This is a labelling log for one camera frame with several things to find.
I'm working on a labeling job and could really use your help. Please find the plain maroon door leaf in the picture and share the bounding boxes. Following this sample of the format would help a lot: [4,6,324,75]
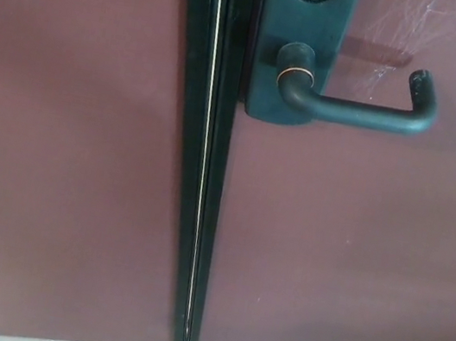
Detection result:
[0,0,234,341]

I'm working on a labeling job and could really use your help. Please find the white cobweb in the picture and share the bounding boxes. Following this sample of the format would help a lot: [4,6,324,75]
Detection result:
[345,0,444,113]

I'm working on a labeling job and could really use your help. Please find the black door lock plate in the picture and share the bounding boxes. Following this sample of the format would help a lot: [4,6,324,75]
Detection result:
[242,0,359,135]

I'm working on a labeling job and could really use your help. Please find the black lever door handle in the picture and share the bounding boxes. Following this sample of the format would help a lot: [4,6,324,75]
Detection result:
[269,40,447,142]

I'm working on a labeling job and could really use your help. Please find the maroon door leaf with lock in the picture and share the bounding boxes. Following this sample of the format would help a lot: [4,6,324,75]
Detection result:
[194,0,456,341]

